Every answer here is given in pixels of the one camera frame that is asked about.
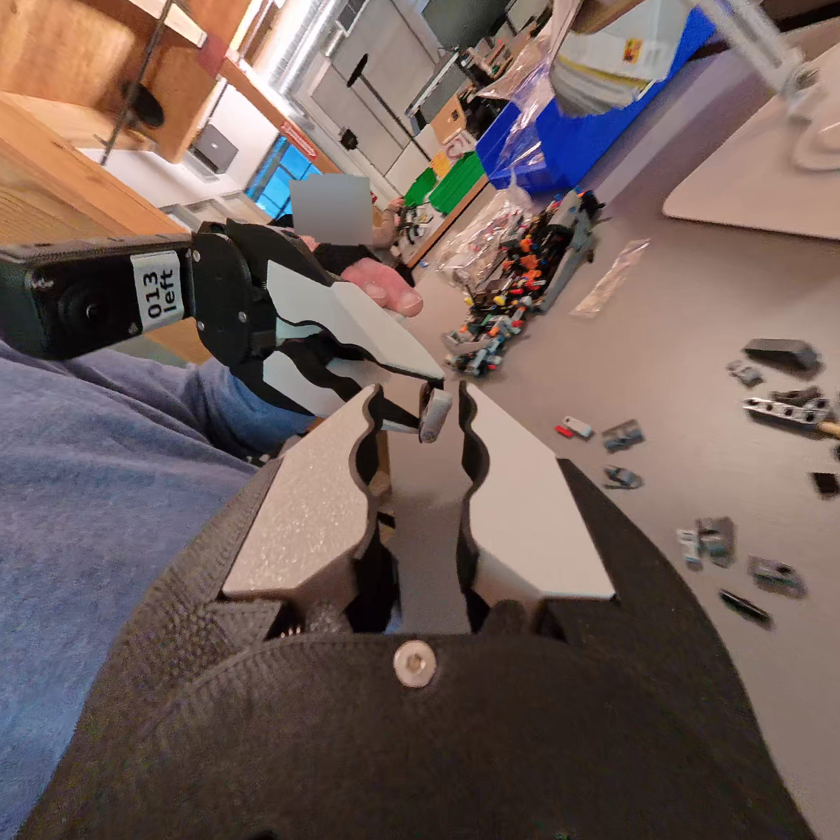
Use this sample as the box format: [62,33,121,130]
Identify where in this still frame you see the partly built lego car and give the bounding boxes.
[443,189,606,379]

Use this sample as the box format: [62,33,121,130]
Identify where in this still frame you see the red wall sign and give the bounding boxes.
[279,120,320,161]

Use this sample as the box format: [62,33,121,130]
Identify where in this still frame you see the person's left hand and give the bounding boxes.
[343,258,425,319]

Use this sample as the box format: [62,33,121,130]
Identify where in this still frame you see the round white stand foot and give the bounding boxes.
[789,82,840,173]

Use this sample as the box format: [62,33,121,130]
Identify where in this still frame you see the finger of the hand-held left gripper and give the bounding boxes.
[266,260,448,385]
[261,341,422,435]

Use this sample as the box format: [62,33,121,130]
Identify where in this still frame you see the cardboard box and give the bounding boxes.
[430,94,468,143]

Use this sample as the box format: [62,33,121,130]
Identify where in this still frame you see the dark grey lego axle connector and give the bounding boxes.
[748,556,807,599]

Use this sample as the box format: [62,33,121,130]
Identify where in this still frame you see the crumpled clear plastic bags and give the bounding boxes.
[478,0,572,173]

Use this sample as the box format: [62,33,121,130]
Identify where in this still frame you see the black round lamp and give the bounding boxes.
[120,80,166,130]

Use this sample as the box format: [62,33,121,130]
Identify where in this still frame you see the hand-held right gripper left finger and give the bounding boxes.
[222,385,399,632]

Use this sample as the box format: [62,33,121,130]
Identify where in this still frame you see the black lego axle pin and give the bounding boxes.
[718,588,773,629]

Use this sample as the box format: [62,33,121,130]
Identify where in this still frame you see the grey wall box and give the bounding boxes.
[189,123,241,176]

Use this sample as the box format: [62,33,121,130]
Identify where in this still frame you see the small clear plastic bag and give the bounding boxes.
[570,238,652,320]

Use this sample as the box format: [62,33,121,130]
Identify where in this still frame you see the blue window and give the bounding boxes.
[245,136,311,209]

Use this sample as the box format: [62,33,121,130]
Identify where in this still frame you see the ribbed metal duct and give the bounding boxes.
[252,0,358,89]

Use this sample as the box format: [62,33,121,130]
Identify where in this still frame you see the dark grey lego hinge assembly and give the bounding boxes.
[419,384,455,445]

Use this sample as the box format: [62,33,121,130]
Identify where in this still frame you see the dark grey curved lego panel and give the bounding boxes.
[745,338,825,376]

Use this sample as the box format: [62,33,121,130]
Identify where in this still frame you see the wooden desk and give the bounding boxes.
[406,172,492,269]

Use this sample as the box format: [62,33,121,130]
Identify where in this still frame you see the dark grey L-shaped lego beam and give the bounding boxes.
[743,395,836,428]

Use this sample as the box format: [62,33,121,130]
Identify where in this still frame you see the blue storage bin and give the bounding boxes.
[476,7,718,196]

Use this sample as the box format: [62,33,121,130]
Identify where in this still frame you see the large clear plastic bag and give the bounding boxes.
[436,197,547,291]

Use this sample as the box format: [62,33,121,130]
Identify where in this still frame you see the person's blue sweater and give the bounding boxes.
[0,341,317,840]

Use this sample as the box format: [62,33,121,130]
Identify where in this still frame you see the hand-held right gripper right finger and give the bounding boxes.
[457,381,618,632]

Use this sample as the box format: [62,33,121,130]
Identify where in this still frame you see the dark grey double-pin lego connector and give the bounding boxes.
[600,420,646,454]

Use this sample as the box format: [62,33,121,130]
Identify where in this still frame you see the instruction booklet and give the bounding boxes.
[550,0,691,119]

